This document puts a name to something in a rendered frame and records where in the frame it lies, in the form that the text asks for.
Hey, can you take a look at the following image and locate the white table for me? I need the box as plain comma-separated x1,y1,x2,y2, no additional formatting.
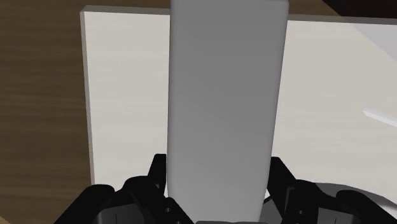
80,5,397,207

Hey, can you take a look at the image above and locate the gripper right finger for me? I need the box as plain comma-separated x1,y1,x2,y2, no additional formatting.
258,156,397,224

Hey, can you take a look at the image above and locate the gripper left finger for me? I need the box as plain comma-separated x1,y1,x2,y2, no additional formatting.
54,153,195,224

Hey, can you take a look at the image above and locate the tall grey rectangular block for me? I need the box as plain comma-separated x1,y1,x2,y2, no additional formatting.
166,0,290,223

